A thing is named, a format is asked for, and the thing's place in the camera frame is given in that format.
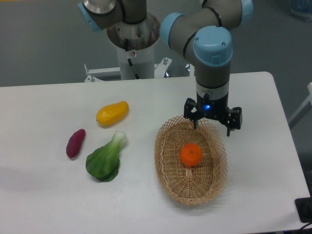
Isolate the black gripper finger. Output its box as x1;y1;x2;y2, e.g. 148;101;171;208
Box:
183;98;205;129
221;107;242;137

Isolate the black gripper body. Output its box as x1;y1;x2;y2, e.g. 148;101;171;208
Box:
196;94;229;125

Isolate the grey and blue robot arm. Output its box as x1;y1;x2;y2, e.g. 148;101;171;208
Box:
78;0;254;132

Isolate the woven wicker basket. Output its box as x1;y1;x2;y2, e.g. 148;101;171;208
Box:
154;116;228;205

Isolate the orange fruit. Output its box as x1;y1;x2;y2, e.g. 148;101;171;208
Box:
179;143;202;167

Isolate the white furniture leg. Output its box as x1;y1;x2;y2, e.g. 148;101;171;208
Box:
287;82;312;129

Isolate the yellow mango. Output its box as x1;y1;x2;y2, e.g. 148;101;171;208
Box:
96;101;129;127

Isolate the green bok choy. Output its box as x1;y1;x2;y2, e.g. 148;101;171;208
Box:
85;131;127;182

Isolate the black device at table edge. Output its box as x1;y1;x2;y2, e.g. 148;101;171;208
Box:
294;197;312;223

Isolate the purple sweet potato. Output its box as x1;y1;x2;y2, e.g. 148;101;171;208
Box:
66;129;86;158

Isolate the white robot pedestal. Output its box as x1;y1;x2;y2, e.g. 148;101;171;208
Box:
107;13;160;80

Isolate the black cable on pedestal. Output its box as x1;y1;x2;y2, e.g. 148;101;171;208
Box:
124;38;140;80

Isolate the white mounting frame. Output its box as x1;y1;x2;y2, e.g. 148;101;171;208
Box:
83;57;195;82

